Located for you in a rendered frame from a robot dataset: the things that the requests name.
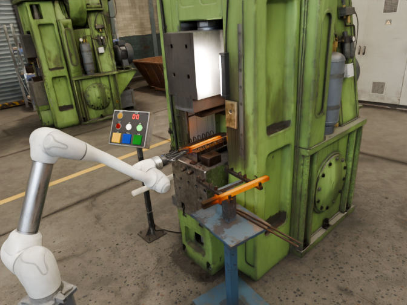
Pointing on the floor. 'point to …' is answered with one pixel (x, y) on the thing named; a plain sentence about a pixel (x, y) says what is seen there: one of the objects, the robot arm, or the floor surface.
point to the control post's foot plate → (151, 234)
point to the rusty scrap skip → (152, 71)
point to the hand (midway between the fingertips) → (183, 151)
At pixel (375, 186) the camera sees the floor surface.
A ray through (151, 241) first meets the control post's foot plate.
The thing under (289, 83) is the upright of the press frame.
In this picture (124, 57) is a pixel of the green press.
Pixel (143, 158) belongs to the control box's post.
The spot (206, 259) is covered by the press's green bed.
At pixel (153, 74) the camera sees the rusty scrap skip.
